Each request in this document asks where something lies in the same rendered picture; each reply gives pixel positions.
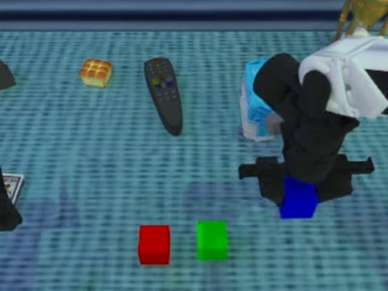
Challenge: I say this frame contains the picture card with white border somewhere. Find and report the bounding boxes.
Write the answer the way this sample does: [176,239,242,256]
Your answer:
[2,173,25,206]

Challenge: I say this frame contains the golden bread loaf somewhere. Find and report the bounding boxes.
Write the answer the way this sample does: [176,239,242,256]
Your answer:
[78,58,113,89]

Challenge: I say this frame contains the green cube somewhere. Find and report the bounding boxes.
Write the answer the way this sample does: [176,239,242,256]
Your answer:
[196,220,229,261]

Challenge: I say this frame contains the dark grey object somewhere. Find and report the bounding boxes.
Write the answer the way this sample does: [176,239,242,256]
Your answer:
[0,60,16,91]

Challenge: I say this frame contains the dark grey remote control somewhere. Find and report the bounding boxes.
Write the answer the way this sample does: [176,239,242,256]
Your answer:
[143,57,184,137]

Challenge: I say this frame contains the blue and white carton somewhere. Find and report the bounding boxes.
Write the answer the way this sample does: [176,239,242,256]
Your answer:
[239,58,285,143]

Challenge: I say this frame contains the blue cube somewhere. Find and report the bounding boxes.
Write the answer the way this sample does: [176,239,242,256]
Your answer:
[278,176,319,219]

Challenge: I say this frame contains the red cube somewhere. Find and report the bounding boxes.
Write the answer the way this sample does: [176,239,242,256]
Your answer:
[138,224,171,266]

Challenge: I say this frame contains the golden stand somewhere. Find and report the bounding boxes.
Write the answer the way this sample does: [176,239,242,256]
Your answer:
[332,0,388,39]

